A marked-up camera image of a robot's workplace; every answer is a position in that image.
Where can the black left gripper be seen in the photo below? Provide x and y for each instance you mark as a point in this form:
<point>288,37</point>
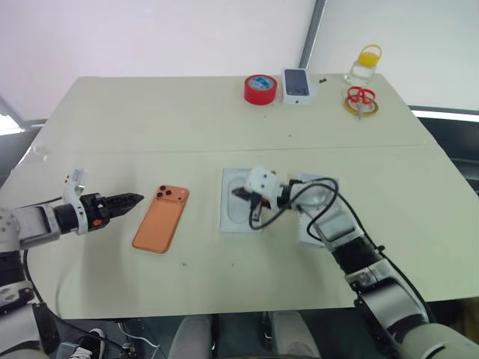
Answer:
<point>93,209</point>

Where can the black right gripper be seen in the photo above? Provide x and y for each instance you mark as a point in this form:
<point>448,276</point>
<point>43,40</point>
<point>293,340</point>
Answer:
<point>263,201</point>

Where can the white phone box lid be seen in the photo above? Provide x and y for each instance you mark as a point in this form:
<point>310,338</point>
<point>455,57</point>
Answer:
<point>305,232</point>

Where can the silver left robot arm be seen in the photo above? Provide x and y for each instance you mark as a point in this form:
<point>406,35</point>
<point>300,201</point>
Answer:
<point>33,224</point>

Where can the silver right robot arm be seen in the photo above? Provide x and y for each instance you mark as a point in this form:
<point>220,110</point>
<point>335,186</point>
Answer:
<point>389,299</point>

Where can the white phone box base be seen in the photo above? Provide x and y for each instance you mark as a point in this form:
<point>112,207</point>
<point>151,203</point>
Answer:
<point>234,217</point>

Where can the closed printed phone box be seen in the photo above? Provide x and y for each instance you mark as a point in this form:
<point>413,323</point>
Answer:
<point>297,84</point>

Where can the glass jar yellow lid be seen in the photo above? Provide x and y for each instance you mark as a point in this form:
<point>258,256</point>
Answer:
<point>361,71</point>

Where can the orange smartphone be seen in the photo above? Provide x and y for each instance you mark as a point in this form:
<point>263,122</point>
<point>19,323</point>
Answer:
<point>161,220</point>

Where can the red tape roll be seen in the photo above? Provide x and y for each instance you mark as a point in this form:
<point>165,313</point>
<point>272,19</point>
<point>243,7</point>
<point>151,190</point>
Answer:
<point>254,95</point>

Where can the grey metal stand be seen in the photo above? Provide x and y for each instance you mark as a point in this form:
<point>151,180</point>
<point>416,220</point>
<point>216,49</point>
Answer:
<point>11,112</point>

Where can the black white sneaker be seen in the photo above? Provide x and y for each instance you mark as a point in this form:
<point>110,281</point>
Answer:
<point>88,346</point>

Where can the thin yellow tape roll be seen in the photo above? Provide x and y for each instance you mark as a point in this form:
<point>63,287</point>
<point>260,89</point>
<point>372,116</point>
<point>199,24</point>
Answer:
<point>368,112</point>

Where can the grey rounded leg cover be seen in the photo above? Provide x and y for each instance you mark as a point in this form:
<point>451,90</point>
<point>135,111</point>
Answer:
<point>293,336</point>
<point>192,336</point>

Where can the dark grey side table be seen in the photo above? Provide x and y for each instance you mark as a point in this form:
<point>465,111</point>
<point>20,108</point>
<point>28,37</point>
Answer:
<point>456,142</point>

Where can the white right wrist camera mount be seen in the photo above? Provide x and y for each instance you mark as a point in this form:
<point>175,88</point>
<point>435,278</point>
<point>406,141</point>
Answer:
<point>262,181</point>

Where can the white depth camera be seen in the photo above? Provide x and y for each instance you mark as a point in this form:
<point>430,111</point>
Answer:
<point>71,194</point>

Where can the grey window frame post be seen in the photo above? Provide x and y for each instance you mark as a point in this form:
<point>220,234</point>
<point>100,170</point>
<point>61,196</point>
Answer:
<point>313,33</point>

